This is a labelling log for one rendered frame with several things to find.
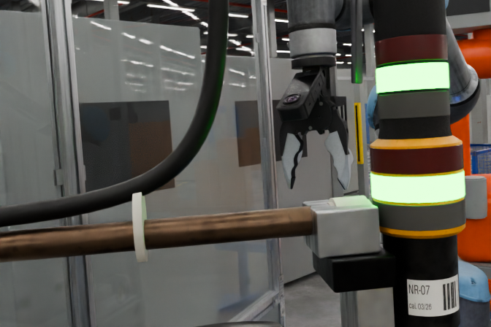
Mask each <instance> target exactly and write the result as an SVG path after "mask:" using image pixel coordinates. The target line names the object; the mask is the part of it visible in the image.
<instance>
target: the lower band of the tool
mask: <svg viewBox="0 0 491 327"><path fill-rule="evenodd" d="M462 143H463V141H461V140H460V139H458V138H457V137H455V136H453V135H452V136H445V137H436V138H426V139H377V140H376V141H374V142H373V143H372V144H370V147H371V148H376V149H418V148H432V147H449V146H455V145H461V144H462ZM460 172H463V169H461V170H458V171H455V172H445V173H437V174H382V173H376V172H372V171H371V174H374V175H378V176H384V177H436V176H444V175H450V174H458V173H460ZM464 198H465V196H463V197H462V198H460V199H455V200H451V201H440V202H427V203H405V202H393V201H382V200H379V199H375V198H373V200H374V201H377V202H380V203H384V204H395V205H408V206H425V205H439V204H450V203H455V202H458V201H462V200H463V199H464ZM379 228H380V232H381V233H383V234H386V235H388V236H395V237H400V238H407V239H437V238H444V237H448V236H454V235H456V234H459V233H460V232H461V231H462V230H463V229H464V228H465V224H464V225H462V226H460V227H456V228H451V229H446V230H439V231H404V230H396V229H390V228H385V227H381V226H379Z"/></svg>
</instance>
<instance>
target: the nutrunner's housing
mask: <svg viewBox="0 0 491 327"><path fill-rule="evenodd" d="M382 236H383V248H384V249H385V250H387V251H388V252H390V253H391V254H393V255H394V256H395V260H396V275H397V286H396V287H393V300H394V316H395V327H458V326H459V325H460V289H459V271H458V253H457V235H454V236H448V237H444V238H437V239H407V238H400V237H395V236H388V235H386V234H382Z"/></svg>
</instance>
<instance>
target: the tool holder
mask: <svg viewBox="0 0 491 327"><path fill-rule="evenodd" d="M327 202H329V200H320V201H305V202H303V203H302V206H303V207H306V206H311V216H312V222H313V231H312V234H311V235H309V236H304V241H305V243H306V245H307V246H308V247H309V248H310V249H311V250H312V252H313V267H314V269H315V270H316V271H317V272H318V274H319V275H320V276H321V278H322V279H323V280H324V281H325V282H326V283H327V284H328V285H329V287H330V288H331V289H332V290H333V292H335V293H340V314H341V327H395V316H394V300H393V287H396V286H397V275H396V260H395V256H394V255H393V254H391V253H390V252H388V251H387V250H385V249H384V248H382V247H381V243H380V228H379V213H378V207H377V206H374V205H372V204H361V205H352V206H343V207H336V206H330V205H328V204H327Z"/></svg>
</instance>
